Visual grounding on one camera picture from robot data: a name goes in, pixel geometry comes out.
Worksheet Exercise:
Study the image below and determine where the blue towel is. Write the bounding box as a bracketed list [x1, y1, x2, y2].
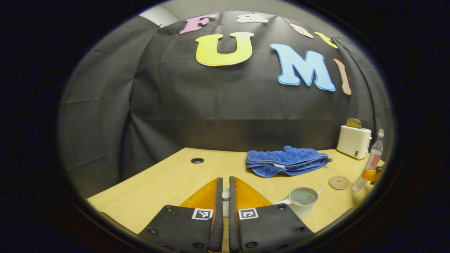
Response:
[246, 146, 333, 178]

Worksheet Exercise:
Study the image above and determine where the round cork coaster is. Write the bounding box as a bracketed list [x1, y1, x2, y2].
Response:
[329, 176, 351, 190]

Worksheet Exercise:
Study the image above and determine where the white teacup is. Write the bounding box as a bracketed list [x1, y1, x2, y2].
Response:
[274, 187, 324, 220]

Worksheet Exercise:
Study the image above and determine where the white toaster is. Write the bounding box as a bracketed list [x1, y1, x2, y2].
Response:
[336, 125, 372, 160]

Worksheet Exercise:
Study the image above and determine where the clear water bottle pink label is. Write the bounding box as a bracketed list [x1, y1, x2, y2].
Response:
[352, 129, 385, 193]

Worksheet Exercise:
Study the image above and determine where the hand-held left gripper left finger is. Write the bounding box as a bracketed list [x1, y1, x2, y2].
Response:
[139, 177, 224, 253]

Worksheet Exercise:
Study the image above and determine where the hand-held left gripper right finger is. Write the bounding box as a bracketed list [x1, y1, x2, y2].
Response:
[229, 176, 314, 253]

